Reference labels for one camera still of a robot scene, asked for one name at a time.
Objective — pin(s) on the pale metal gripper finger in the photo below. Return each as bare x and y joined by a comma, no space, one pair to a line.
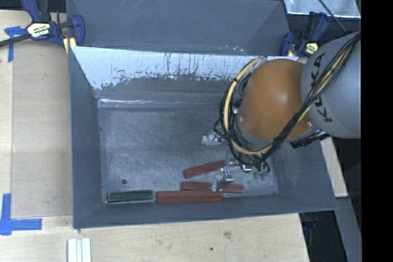
224,182
229,164

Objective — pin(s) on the red-brown flat block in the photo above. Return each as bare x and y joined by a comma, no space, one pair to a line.
196,186
188,197
202,169

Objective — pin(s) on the grey metal bin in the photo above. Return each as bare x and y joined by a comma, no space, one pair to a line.
153,138

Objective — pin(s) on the dark green flat block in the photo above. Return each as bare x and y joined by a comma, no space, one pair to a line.
130,196

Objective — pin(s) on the black cylinder on white bracket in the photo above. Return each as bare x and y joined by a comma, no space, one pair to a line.
211,140

